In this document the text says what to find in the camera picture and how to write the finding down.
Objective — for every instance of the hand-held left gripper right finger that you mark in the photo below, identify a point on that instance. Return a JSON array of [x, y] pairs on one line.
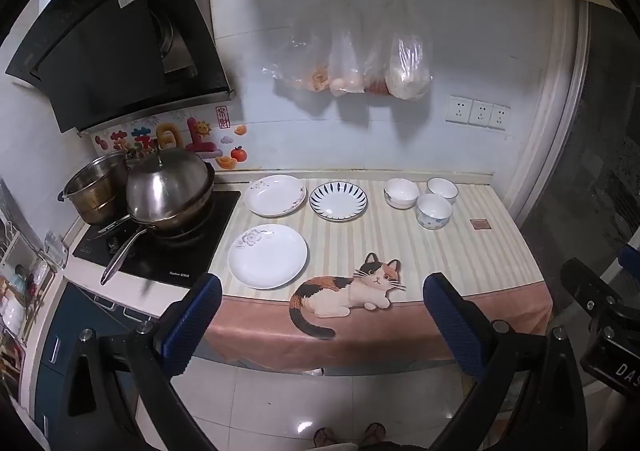
[[452, 326]]

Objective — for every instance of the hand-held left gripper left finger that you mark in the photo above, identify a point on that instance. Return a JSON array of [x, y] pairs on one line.
[[192, 321]]

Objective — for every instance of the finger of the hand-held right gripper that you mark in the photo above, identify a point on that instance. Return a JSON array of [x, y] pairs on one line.
[[585, 281], [629, 257]]

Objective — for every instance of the white bowl with blue pattern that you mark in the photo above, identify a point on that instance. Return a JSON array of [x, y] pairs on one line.
[[434, 212]]

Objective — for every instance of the black glass cooktop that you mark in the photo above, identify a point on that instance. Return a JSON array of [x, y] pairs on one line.
[[200, 261]]

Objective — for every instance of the striped cat-print tablecloth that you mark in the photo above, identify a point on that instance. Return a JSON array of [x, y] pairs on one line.
[[450, 256]]

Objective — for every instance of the white plate with grey flower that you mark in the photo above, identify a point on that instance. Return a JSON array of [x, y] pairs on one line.
[[267, 256]]

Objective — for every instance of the brown label patch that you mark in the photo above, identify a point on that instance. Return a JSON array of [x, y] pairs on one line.
[[481, 224]]

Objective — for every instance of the blue kitchen cabinet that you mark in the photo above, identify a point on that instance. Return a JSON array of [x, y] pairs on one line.
[[65, 321]]

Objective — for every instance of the person's right foot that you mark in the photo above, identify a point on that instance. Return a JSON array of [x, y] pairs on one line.
[[375, 433]]

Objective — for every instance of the person's foot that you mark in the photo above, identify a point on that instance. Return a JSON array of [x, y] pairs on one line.
[[324, 437], [375, 433]]

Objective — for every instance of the stainless steel wok lid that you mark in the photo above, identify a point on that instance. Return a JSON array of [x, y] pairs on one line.
[[165, 186]]

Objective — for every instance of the white bowl with dark rim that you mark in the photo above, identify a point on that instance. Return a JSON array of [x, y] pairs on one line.
[[442, 188]]

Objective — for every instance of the white bowl with blue band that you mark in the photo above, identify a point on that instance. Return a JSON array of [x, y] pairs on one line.
[[400, 192]]

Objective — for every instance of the white plate with floral rim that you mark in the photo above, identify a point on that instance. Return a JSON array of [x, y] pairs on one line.
[[275, 196]]

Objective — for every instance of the stainless steel pot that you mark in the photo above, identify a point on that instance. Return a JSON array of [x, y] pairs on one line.
[[95, 191]]

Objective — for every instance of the white plate with blue stripes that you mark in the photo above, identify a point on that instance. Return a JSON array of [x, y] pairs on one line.
[[338, 201]]

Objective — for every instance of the person's left foot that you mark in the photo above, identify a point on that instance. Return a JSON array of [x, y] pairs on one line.
[[324, 437]]

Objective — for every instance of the white storage rack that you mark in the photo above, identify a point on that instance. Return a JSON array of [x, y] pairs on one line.
[[20, 281]]

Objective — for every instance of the clear plastic bag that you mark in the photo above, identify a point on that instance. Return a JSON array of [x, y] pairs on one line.
[[346, 66], [305, 66], [407, 66], [376, 78]]

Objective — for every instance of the black range hood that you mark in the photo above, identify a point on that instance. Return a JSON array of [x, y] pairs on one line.
[[100, 56]]

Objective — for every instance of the white window frame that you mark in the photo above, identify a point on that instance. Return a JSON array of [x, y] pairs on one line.
[[565, 106]]

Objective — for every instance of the colourful wall stickers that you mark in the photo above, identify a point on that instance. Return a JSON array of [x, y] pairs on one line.
[[165, 138]]

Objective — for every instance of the white wall socket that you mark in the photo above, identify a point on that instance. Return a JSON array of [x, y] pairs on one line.
[[481, 113], [458, 109], [499, 117]]

